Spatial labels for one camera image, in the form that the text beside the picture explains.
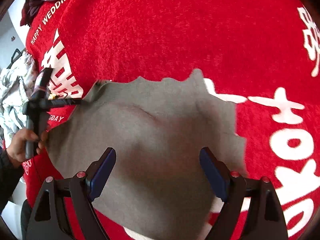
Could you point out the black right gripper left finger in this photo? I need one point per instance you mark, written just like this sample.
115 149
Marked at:
49 219

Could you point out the grey knitted small garment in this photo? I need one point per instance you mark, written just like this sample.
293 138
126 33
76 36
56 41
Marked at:
157 187

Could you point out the black sleeve forearm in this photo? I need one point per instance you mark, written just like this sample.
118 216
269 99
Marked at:
10 175

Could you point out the person's left hand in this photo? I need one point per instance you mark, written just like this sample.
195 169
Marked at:
16 150

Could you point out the white floral patterned cloth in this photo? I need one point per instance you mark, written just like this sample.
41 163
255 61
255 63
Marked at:
17 84

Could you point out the red blanket with white characters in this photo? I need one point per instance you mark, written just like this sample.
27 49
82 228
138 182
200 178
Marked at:
260 55

